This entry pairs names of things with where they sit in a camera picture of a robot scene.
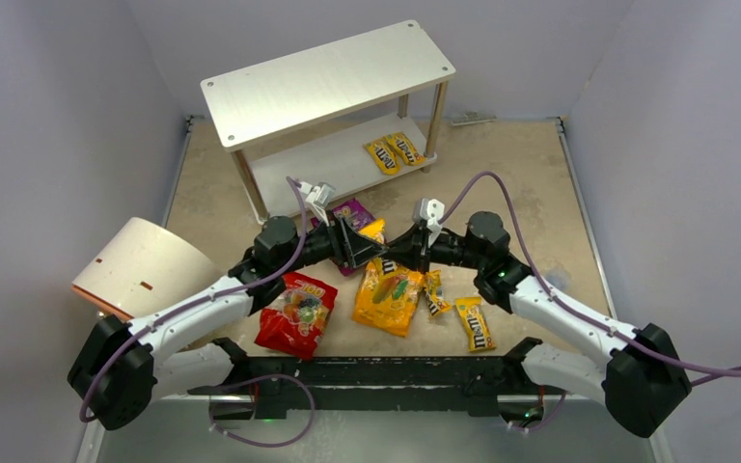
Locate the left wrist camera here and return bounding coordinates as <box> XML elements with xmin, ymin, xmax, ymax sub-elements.
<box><xmin>291</xmin><ymin>178</ymin><xmax>335</xmax><ymax>223</ymax></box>

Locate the red gummy candy bag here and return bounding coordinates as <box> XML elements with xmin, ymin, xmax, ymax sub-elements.
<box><xmin>255</xmin><ymin>272</ymin><xmax>338</xmax><ymax>361</ymax></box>

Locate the white cylindrical lamp shade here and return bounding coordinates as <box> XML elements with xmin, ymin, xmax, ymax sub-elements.
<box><xmin>71</xmin><ymin>217</ymin><xmax>223</xmax><ymax>321</ymax></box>

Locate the orange gummy candy bag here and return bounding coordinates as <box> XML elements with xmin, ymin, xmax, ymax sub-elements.
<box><xmin>351</xmin><ymin>258</ymin><xmax>425</xmax><ymax>338</ymax></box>

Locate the yellow M&M candy bag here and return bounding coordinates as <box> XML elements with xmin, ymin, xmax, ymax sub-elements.
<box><xmin>363</xmin><ymin>138</ymin><xmax>400</xmax><ymax>176</ymax></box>

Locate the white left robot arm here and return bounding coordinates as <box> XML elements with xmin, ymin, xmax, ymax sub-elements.
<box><xmin>68</xmin><ymin>216</ymin><xmax>386</xmax><ymax>430</ymax></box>

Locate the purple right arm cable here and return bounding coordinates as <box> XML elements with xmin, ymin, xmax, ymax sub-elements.
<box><xmin>440</xmin><ymin>170</ymin><xmax>741</xmax><ymax>388</ymax></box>

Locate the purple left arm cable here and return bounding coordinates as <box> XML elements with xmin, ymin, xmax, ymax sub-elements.
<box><xmin>78</xmin><ymin>177</ymin><xmax>311</xmax><ymax>424</ymax></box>

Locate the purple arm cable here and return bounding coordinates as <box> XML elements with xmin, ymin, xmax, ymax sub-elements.
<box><xmin>78</xmin><ymin>177</ymin><xmax>311</xmax><ymax>424</ymax></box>
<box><xmin>440</xmin><ymin>170</ymin><xmax>741</xmax><ymax>388</ymax></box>

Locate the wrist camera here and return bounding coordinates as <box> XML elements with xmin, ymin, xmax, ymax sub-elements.
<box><xmin>291</xmin><ymin>178</ymin><xmax>335</xmax><ymax>223</ymax></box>
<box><xmin>413</xmin><ymin>198</ymin><xmax>445</xmax><ymax>233</ymax></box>

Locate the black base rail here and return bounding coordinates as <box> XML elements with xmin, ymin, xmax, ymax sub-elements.
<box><xmin>189</xmin><ymin>338</ymin><xmax>551</xmax><ymax>426</ymax></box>

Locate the purple gummy candy bag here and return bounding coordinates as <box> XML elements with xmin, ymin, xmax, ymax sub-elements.
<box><xmin>310</xmin><ymin>198</ymin><xmax>376</xmax><ymax>277</ymax></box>

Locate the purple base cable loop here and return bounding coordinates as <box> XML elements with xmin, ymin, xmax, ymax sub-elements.
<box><xmin>208</xmin><ymin>374</ymin><xmax>316</xmax><ymax>449</ymax></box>

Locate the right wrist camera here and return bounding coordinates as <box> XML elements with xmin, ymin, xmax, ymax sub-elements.
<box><xmin>413</xmin><ymin>198</ymin><xmax>445</xmax><ymax>233</ymax></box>

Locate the white two-tier shelf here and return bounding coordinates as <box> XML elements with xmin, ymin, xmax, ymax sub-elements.
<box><xmin>201</xmin><ymin>20</ymin><xmax>455</xmax><ymax>223</ymax></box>

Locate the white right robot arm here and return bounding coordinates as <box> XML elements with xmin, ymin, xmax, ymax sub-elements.
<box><xmin>386</xmin><ymin>211</ymin><xmax>692</xmax><ymax>438</ymax></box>

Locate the grey bracket at wall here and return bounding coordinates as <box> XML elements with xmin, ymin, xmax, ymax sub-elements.
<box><xmin>451</xmin><ymin>112</ymin><xmax>498</xmax><ymax>127</ymax></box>

